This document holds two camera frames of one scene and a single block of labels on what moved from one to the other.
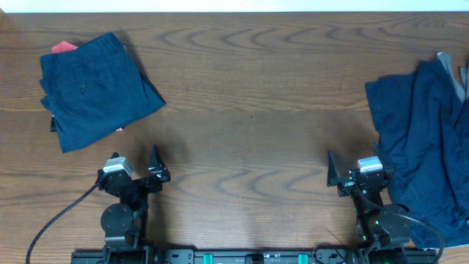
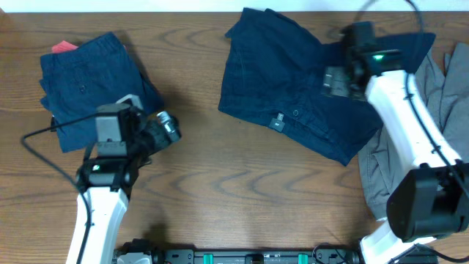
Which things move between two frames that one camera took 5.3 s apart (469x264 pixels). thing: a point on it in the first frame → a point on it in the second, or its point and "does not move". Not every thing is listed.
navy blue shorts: [424, 126] → [273, 73]
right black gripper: [333, 177] → [335, 83]
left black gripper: [136, 183] → [147, 136]
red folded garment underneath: [63, 46] does not move
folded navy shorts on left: [94, 88] does not move
